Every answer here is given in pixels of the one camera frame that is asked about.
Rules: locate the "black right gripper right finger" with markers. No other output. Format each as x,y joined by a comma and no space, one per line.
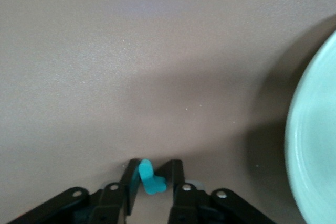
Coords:
194,205

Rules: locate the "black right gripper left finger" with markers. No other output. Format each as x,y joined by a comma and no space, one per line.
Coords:
105,205

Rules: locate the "teal foam letter r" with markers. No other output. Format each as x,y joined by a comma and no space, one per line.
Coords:
149,179

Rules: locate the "mint green plate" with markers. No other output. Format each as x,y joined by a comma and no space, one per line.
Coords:
315,134

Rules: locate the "brown table cover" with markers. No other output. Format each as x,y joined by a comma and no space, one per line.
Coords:
78,51

